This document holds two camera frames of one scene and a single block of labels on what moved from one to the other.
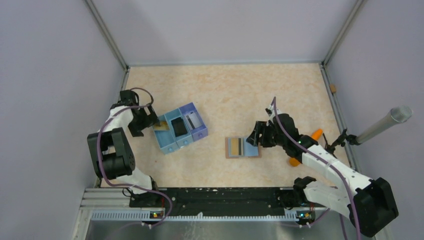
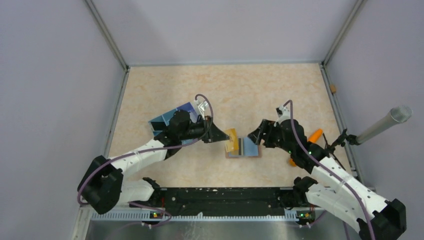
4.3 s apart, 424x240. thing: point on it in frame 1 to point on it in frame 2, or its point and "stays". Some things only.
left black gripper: (149, 119) to (215, 134)
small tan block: (332, 88) stays
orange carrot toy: (316, 135) stays
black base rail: (215, 201) stays
